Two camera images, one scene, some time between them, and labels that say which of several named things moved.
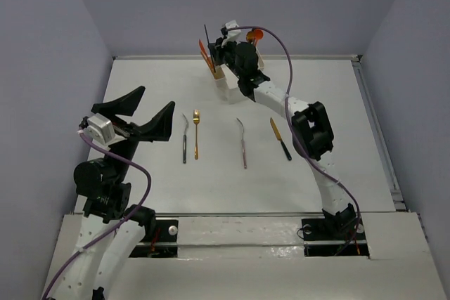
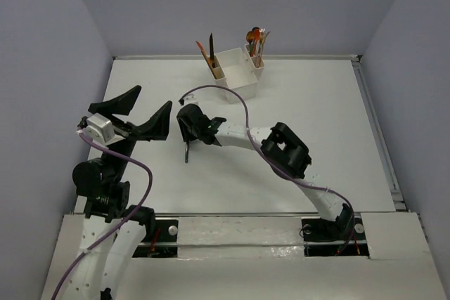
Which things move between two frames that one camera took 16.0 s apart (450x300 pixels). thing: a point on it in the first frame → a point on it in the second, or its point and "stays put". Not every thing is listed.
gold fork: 196,119 → 262,39
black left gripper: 130,130 stays put
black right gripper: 217,50 → 186,135
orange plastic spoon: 258,34 stays put
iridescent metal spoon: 250,36 stays put
